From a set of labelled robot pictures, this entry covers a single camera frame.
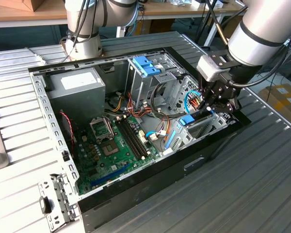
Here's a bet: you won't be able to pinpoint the blue expansion slot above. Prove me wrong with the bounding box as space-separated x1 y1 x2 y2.
90 163 131 188

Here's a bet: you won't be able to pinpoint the black camera cable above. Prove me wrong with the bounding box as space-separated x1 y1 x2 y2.
231 28 291 88

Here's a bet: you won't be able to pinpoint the red orange wire bundle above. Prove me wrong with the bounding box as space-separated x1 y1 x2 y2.
126 91 173 136

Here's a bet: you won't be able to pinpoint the black open PC case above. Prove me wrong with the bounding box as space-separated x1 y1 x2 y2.
28 46 252 233

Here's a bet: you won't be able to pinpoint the silver optical drive cage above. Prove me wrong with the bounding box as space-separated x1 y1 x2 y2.
125 53 185 115

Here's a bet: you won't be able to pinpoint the black RAM slot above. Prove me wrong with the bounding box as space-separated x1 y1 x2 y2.
125 116 151 156
122 117 147 158
118 118 145 160
115 118 141 161

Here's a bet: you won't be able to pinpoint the cardboard box white labels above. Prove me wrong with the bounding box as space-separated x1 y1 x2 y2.
258 83 291 127

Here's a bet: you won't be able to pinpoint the black cable brass connector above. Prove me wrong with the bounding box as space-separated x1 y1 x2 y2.
205 0 230 46

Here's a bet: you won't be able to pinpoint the hard disk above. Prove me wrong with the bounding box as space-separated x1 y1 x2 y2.
164 110 214 150

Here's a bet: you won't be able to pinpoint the silver disk bay cage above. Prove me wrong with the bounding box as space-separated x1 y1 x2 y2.
160 75 236 157

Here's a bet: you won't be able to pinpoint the thin black cable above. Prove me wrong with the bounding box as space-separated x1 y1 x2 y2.
60 0 97 63

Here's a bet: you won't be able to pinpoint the metal socket cover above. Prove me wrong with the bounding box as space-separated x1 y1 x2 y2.
89 116 113 144

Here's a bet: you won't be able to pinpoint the grey power supply unit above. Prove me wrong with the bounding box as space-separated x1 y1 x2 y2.
45 67 106 119

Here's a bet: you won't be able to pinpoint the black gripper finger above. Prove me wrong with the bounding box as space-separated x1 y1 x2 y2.
210 96 241 114
199 77 213 110

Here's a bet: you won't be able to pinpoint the wooden desk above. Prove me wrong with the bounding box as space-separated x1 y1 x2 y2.
0 0 248 48

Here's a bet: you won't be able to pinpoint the green motherboard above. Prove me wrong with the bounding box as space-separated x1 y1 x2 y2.
74 115 161 196

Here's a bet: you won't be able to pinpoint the multicoloured disk power wire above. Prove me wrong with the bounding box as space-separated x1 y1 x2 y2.
188 95 206 108

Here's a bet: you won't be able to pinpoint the brown cardboard panel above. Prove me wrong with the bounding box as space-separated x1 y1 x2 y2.
222 15 244 41

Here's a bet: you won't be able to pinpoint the blue disk data wire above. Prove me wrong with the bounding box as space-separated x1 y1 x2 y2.
184 90 202 114

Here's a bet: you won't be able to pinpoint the yellow black wire bundle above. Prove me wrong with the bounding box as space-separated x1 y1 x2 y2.
111 95 125 113

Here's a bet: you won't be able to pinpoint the short light blue wire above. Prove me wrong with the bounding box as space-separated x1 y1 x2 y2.
145 130 170 142

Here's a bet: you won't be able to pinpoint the silver hinged slot bracket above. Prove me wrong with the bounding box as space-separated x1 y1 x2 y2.
37 172 80 231

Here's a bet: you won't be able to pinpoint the black cable silver connector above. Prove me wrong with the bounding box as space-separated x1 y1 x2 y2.
26 47 47 65

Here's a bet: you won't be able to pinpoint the red black twisted wire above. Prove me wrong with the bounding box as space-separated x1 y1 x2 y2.
60 109 76 156

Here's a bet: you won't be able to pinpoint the blue plastic bay latch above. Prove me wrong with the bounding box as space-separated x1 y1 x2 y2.
132 56 161 76

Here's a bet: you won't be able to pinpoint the black camera bracket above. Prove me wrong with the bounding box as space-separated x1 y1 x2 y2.
210 51 235 67

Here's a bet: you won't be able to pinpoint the CPU socket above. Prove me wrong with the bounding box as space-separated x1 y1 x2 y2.
101 141 119 157

